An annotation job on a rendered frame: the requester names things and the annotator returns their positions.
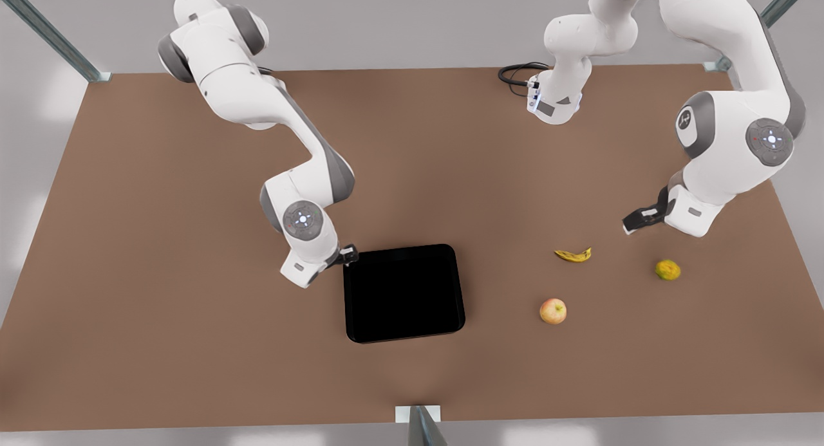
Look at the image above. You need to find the black square tray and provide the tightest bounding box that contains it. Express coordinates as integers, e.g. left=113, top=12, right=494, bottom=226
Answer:
left=342, top=243, right=466, bottom=344

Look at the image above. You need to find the silver frame post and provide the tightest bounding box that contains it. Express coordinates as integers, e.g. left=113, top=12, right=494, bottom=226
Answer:
left=703, top=0, right=815, bottom=73
left=0, top=0, right=112, bottom=83
left=395, top=405, right=448, bottom=446

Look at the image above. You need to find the black cable loop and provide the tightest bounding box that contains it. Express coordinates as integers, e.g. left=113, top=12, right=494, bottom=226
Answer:
left=498, top=62, right=551, bottom=98

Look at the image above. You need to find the red yellow apple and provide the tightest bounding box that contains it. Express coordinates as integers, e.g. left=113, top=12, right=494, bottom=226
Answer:
left=539, top=297, right=568, bottom=325

